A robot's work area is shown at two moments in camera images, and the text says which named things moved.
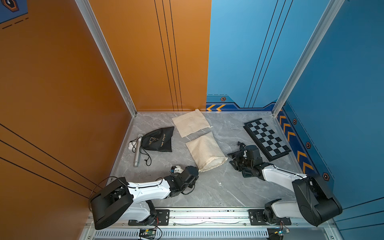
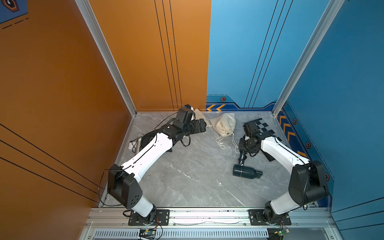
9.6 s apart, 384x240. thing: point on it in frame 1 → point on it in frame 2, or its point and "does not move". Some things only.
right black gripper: x=237 y=154 → x=240 y=146
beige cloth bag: x=206 y=153 → x=224 y=124
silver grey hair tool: x=137 y=150 does not move
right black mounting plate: x=256 y=218 does not move
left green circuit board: x=147 y=233 does not move
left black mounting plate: x=161 y=218 does not move
